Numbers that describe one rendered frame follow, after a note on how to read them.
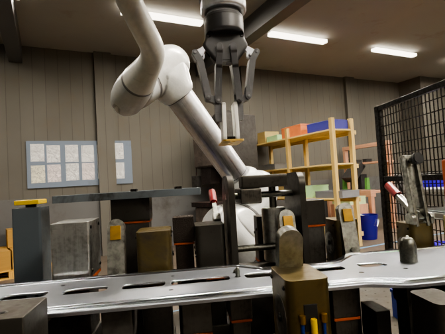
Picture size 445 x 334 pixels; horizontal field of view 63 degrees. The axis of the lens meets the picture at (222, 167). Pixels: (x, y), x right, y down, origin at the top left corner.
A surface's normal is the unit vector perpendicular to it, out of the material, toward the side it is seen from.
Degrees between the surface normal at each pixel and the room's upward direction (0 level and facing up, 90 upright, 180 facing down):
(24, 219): 90
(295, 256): 102
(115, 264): 78
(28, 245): 90
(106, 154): 90
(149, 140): 90
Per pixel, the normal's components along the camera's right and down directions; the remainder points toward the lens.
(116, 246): 0.10, -0.26
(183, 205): 0.44, -0.07
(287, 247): 0.12, 0.16
